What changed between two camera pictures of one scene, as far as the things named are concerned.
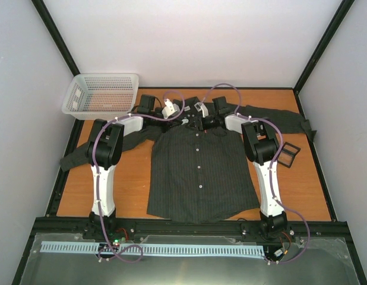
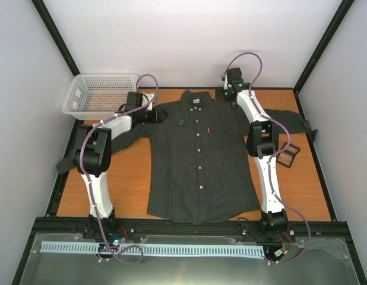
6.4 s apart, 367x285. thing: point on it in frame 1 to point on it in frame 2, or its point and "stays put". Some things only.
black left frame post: (56, 34) stays put
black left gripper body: (167, 123) to (155, 118)
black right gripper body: (209, 124) to (226, 98)
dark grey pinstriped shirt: (201, 170) stays put
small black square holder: (287, 154) stays put
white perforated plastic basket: (97, 96) stays put
